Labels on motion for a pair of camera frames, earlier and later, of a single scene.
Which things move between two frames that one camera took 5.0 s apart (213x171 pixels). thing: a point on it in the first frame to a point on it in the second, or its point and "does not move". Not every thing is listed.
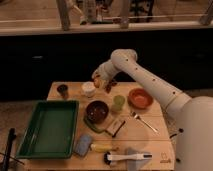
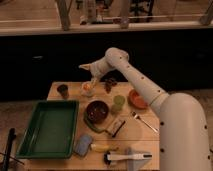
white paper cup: [88, 89] does not move
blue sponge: [82, 144] does not move
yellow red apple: [97, 82] to [86, 86]
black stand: [7, 156] does not move
